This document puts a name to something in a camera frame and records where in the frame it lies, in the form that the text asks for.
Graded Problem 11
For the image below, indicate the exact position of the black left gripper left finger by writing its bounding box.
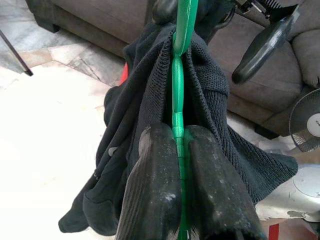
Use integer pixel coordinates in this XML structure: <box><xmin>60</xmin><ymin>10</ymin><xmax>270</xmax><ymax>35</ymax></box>
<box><xmin>116</xmin><ymin>122</ymin><xmax>183</xmax><ymax>240</ymax></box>

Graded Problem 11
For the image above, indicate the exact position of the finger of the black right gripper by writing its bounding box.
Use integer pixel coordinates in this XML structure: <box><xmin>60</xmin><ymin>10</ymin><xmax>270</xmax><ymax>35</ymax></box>
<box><xmin>231</xmin><ymin>7</ymin><xmax>301</xmax><ymax>85</ymax></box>
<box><xmin>151</xmin><ymin>0</ymin><xmax>180</xmax><ymax>25</ymax></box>

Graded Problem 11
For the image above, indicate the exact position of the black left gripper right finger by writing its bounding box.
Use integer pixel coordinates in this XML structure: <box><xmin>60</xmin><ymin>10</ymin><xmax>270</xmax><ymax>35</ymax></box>
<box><xmin>186</xmin><ymin>124</ymin><xmax>266</xmax><ymax>240</ymax></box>

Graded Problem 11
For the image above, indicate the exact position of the green plastic hanger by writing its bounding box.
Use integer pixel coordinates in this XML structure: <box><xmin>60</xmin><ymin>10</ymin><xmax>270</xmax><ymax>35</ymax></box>
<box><xmin>171</xmin><ymin>0</ymin><xmax>201</xmax><ymax>240</ymax></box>

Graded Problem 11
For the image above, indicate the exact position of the black shirt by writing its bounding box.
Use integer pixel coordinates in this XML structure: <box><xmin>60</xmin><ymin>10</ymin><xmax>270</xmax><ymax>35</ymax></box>
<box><xmin>57</xmin><ymin>21</ymin><xmax>300</xmax><ymax>237</ymax></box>

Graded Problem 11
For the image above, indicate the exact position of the grey fabric sofa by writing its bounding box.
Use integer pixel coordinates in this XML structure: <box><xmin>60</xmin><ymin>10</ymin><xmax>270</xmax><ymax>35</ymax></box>
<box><xmin>24</xmin><ymin>0</ymin><xmax>320</xmax><ymax>140</ymax></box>

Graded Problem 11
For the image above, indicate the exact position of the white standing fan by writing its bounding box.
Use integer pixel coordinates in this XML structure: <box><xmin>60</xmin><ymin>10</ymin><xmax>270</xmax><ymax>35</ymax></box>
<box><xmin>254</xmin><ymin>88</ymin><xmax>320</xmax><ymax>223</ymax></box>

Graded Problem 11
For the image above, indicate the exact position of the silver metal clothes rack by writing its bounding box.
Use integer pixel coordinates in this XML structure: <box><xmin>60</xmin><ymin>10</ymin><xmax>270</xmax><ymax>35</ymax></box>
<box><xmin>0</xmin><ymin>28</ymin><xmax>34</xmax><ymax>77</ymax></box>

